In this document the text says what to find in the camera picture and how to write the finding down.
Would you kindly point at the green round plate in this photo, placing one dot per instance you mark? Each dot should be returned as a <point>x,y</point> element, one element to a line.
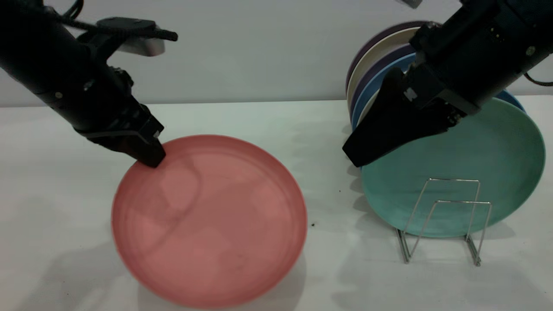
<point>497,164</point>

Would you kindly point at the dark purple round plate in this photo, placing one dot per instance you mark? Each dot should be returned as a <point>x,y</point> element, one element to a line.
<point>406,23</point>

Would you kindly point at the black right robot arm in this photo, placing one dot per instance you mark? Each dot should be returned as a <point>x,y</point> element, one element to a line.
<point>527,21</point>

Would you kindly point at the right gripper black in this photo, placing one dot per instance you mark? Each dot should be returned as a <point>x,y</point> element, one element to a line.
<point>462,65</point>

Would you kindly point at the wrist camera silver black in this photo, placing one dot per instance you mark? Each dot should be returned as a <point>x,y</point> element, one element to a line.
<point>410,3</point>
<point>142,46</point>

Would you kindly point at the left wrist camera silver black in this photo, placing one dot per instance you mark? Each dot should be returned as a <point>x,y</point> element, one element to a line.
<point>142,46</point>

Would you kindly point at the blue round plate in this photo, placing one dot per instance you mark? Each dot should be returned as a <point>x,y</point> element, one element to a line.
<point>361,97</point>
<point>512,100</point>

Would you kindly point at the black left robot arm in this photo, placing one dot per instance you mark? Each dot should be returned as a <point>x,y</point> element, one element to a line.
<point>39,52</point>

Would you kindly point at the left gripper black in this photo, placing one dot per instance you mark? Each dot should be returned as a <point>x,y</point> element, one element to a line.
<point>108,108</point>

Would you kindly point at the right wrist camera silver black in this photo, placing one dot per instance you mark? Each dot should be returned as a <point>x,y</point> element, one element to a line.
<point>410,3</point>

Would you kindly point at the pink round plate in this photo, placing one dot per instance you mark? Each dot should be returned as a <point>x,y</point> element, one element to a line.
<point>207,224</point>

